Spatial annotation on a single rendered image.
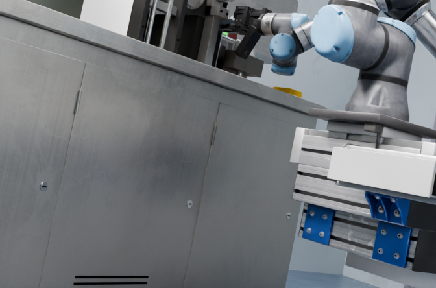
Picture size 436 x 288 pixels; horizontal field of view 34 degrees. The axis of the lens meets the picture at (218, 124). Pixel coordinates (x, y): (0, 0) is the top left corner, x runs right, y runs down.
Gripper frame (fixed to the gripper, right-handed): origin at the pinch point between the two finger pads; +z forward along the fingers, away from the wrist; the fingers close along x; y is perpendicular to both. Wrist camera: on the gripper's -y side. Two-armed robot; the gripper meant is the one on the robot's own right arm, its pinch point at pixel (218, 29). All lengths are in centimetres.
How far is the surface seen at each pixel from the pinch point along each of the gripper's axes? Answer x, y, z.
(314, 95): -240, 14, 115
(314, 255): -268, -97, 108
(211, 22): 11.3, -0.5, -6.7
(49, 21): 89, -22, -32
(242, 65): -8.7, -10.2, -6.4
